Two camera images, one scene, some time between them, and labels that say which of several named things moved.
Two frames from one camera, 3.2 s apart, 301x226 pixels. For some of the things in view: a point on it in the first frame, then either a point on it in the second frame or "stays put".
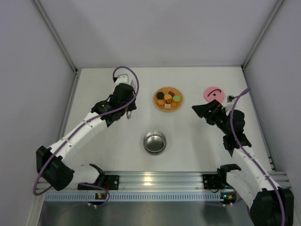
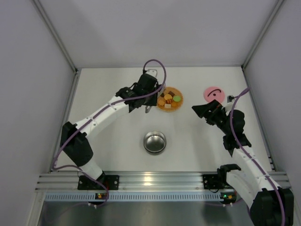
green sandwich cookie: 177,98 stays put
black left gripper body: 130,106 → 153,97
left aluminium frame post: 56,33 stays put
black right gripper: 212,113 stays put
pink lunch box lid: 214,92 stays put
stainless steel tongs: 129,115 → 147,108
